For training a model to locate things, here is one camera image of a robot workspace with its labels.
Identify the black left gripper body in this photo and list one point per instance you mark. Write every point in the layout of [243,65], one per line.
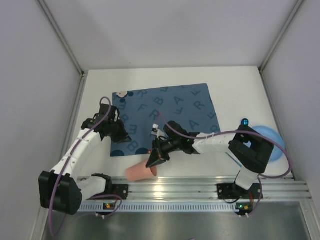
[119,133]

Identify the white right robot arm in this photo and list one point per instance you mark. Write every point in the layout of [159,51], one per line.
[247,147]

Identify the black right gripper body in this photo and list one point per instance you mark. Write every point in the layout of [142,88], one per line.
[159,151]

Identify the perforated white cable duct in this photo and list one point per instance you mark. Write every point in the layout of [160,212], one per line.
[165,207]

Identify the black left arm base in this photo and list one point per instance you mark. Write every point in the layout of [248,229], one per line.
[121,190]

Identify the left aluminium frame post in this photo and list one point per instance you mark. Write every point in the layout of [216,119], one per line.
[59,34]

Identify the blue metallic spoon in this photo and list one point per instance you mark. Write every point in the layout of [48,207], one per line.
[245,122]

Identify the blue letter-print placemat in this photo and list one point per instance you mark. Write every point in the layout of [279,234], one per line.
[190,106]

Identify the aluminium mounting rail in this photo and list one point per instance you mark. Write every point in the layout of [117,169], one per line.
[206,189]

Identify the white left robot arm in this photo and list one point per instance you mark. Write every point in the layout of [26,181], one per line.
[59,189]

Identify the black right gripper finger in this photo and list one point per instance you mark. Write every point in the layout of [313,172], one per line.
[160,161]
[153,160]

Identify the aluminium frame post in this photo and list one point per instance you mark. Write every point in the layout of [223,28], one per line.
[59,34]
[281,33]

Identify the right aluminium frame post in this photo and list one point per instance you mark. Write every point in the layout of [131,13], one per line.
[281,33]

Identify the pink plastic cup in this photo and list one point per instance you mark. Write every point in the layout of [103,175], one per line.
[139,172]

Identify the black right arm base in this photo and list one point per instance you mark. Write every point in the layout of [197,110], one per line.
[230,191]

